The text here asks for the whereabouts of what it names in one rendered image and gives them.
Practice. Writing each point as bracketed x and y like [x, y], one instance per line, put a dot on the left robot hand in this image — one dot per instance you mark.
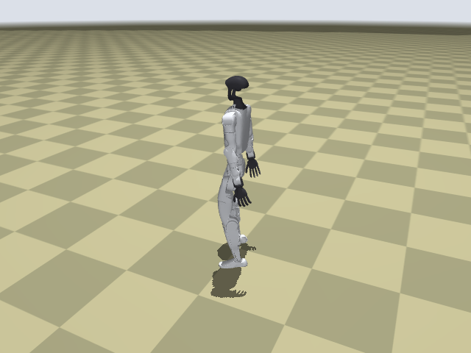
[240, 193]

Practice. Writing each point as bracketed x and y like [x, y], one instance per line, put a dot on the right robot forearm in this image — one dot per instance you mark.
[250, 149]

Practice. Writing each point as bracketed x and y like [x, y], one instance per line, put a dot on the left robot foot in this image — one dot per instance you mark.
[232, 264]

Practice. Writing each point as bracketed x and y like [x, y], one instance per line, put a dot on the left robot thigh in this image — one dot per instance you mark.
[225, 200]

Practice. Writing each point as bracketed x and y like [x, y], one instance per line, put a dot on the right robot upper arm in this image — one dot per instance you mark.
[250, 129]

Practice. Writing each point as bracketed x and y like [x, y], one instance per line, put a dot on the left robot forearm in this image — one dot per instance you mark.
[232, 160]

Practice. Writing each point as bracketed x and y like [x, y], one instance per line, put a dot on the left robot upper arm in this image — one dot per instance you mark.
[229, 122]

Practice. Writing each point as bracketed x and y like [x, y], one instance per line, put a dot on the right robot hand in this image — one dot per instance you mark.
[252, 163]

